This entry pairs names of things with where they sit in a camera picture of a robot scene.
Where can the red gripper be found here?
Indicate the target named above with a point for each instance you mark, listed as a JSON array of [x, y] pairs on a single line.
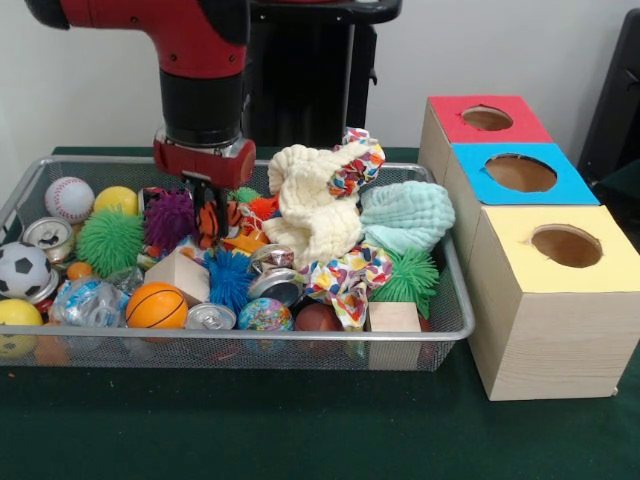
[[205, 165]]

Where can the orange striped tiger plush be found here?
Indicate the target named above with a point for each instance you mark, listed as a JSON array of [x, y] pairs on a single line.
[[207, 225]]

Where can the cream waffle cloth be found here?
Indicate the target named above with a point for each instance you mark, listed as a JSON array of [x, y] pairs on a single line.
[[315, 215]]

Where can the green spiky ball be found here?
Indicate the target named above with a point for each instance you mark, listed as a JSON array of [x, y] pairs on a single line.
[[110, 242], [417, 272]]

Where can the colourful patterned cloth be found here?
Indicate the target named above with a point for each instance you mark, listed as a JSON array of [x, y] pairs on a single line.
[[357, 165], [350, 277]]

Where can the mint green waffle cloth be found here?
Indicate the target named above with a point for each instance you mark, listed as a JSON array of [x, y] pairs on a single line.
[[410, 215]]

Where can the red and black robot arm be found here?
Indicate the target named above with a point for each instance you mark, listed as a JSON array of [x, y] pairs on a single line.
[[200, 60]]

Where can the wooden three-hole box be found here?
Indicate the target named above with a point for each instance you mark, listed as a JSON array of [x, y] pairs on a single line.
[[550, 340]]

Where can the purple spiky ball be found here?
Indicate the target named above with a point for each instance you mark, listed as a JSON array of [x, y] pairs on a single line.
[[167, 217]]

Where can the orange basketball toy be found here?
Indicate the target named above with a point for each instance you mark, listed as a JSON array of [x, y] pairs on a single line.
[[156, 305]]

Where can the globe print ball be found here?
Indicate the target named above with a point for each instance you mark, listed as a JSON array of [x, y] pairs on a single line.
[[265, 315]]

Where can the black and white soccer ball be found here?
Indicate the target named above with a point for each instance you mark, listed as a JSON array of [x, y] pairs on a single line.
[[22, 270]]

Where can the dark green tablecloth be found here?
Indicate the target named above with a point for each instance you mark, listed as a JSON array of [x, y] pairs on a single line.
[[300, 430], [622, 180]]

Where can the black stand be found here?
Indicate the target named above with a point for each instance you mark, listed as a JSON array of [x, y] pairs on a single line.
[[615, 100]]

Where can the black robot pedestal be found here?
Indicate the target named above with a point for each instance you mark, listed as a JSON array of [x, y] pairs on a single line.
[[310, 75]]

